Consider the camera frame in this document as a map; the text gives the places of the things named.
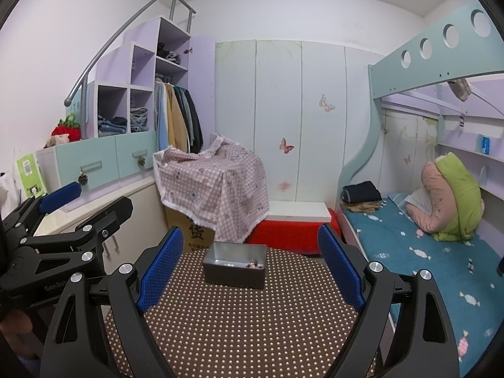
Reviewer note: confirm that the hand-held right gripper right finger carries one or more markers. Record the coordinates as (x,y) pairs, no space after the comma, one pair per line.
(340,267)

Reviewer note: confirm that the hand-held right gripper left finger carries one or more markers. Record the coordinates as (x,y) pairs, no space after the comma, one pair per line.
(161,267)

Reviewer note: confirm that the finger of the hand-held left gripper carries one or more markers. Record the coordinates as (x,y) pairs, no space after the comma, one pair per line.
(114,210)
(61,195)

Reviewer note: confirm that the metal tray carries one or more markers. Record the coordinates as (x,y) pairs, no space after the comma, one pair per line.
(232,273)

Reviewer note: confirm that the person's left hand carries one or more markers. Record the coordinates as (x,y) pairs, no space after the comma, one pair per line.
(15,327)

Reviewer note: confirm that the pinecone ornament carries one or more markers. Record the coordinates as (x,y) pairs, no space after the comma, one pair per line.
(140,162)
(82,179)

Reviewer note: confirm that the white cabinet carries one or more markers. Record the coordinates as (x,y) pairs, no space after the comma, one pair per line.
(141,201)

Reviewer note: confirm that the green box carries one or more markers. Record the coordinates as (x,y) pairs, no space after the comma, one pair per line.
(29,173)

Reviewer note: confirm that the teal drawer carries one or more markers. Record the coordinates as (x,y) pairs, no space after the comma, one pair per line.
(134,149)
(78,157)

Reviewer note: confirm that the cardboard box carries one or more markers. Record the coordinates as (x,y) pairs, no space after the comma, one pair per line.
(193,232)

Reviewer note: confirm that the pink plush toy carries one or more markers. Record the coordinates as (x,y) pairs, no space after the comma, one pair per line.
(57,141)

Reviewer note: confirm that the folded tan clothes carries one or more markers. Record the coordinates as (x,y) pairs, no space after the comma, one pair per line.
(362,206)

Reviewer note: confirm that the red upholstered bench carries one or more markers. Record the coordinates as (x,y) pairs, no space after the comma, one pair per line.
(283,236)

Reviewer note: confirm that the red strawberry plush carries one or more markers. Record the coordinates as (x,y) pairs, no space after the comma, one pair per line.
(67,130)

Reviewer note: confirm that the white board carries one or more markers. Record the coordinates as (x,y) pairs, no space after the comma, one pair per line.
(299,210)

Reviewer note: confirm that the blue printed bedsheet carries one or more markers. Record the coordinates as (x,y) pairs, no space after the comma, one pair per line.
(413,260)

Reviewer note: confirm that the folded dark clothes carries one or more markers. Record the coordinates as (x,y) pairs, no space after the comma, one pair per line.
(360,191)

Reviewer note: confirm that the folded blue jeans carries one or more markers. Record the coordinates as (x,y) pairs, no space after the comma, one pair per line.
(112,126)

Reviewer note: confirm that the brown dotted table mat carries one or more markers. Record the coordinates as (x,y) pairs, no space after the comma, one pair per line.
(236,323)

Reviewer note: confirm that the grey knit garment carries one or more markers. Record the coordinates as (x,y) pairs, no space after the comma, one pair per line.
(139,120)

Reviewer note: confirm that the pink flower sticker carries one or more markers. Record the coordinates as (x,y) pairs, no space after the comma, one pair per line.
(284,186)

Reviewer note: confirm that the white pillow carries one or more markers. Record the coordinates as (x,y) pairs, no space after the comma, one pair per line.
(415,201)

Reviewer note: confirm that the pink checkered cloth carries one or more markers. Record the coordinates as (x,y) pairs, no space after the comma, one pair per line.
(212,181)

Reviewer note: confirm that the row of hanging clothes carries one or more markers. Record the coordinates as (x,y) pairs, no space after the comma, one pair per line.
(177,118)

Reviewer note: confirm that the pink butterfly sticker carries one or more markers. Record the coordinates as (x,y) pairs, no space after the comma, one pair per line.
(286,145)

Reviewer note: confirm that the green pillow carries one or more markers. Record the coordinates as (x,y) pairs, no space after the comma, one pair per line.
(460,193)

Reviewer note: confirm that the purple stair cabinet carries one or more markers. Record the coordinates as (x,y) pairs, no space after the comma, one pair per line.
(114,63)

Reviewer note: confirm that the pale outline butterfly sticker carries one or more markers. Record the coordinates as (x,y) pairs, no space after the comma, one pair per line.
(327,103)

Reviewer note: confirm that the dark clothes on shelf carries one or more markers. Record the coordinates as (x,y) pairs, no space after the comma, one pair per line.
(167,53)

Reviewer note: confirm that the grey metal handrail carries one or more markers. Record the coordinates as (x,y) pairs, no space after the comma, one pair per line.
(118,23)

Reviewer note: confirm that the small blue box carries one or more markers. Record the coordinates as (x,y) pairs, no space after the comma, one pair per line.
(485,144)

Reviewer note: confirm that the white wardrobe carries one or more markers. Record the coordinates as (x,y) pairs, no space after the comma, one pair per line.
(275,86)

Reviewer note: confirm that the teal and white bunk bed frame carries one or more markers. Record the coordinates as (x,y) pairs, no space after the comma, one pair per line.
(433,59)

